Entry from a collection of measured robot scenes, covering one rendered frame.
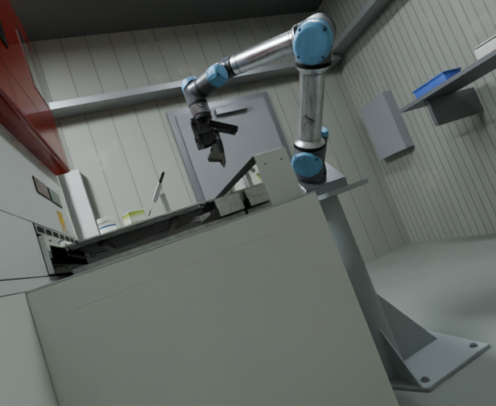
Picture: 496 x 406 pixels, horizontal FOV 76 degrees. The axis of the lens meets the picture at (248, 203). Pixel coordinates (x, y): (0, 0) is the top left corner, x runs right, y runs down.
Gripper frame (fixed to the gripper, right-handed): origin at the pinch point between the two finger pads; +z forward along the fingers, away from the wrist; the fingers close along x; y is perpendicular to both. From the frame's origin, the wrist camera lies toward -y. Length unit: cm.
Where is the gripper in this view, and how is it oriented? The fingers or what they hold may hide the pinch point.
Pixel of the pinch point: (225, 163)
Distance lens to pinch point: 121.6
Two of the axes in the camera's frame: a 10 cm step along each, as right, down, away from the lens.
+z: 3.5, 9.3, -0.9
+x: 2.7, -1.8, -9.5
